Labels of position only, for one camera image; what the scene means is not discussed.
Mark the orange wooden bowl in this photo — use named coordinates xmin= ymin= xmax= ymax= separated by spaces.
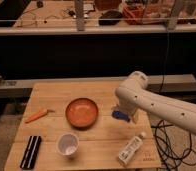
xmin=65 ymin=98 xmax=99 ymax=128

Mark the metal frame post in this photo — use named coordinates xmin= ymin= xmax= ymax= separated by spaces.
xmin=167 ymin=0 xmax=184 ymax=30
xmin=74 ymin=0 xmax=85 ymax=31

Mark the orange crate on bench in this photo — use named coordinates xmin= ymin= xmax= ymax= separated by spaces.
xmin=122 ymin=4 xmax=145 ymax=25

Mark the white paper cup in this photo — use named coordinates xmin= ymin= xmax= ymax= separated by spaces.
xmin=57 ymin=133 xmax=79 ymax=158

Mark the metal frame post right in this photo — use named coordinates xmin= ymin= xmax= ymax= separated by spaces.
xmin=167 ymin=0 xmax=184 ymax=30

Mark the white plastic bottle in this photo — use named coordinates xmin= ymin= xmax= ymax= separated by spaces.
xmin=117 ymin=132 xmax=146 ymax=166

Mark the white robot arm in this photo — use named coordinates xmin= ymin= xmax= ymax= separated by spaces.
xmin=115 ymin=71 xmax=196 ymax=135

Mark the black cable on floor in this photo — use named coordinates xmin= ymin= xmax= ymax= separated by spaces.
xmin=150 ymin=119 xmax=196 ymax=171

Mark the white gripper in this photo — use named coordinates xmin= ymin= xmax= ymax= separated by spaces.
xmin=111 ymin=100 xmax=139 ymax=124

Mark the black bag on bench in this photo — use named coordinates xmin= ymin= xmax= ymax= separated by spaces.
xmin=98 ymin=10 xmax=122 ymax=26

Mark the orange toy carrot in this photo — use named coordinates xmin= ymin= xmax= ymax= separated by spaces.
xmin=24 ymin=108 xmax=55 ymax=123

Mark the black white striped eraser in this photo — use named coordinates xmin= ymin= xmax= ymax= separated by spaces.
xmin=20 ymin=136 xmax=41 ymax=170

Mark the blue sponge block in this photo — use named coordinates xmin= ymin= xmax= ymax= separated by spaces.
xmin=112 ymin=111 xmax=130 ymax=122

